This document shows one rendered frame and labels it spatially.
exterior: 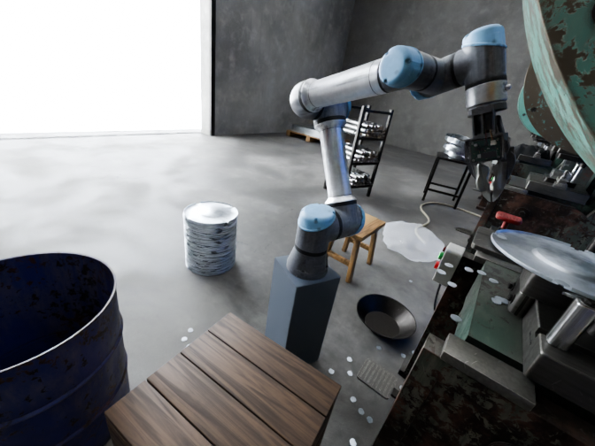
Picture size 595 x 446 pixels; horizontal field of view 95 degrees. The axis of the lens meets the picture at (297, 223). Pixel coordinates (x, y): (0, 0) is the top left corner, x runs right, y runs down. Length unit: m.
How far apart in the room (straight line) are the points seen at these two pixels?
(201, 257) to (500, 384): 1.35
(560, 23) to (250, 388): 0.79
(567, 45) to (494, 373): 0.50
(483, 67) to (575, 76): 0.48
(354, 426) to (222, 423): 0.58
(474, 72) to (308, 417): 0.85
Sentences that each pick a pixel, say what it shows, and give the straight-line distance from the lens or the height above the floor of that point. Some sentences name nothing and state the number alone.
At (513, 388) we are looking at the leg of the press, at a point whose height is 0.64.
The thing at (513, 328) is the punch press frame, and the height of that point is 0.64.
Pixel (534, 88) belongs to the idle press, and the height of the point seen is 1.20.
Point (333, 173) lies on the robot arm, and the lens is 0.97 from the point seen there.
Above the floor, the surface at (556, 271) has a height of 0.79.
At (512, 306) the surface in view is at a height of 0.66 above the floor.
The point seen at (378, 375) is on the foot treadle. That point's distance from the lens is 1.15.
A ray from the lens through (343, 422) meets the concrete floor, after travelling 1.21.
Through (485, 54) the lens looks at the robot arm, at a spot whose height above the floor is 1.14.
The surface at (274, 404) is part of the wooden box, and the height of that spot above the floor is 0.35.
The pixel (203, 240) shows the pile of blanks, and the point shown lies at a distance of 1.54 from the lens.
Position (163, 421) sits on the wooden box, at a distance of 0.78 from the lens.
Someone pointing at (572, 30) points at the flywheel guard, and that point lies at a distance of 0.27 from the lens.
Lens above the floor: 1.03
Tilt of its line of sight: 27 degrees down
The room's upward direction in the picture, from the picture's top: 9 degrees clockwise
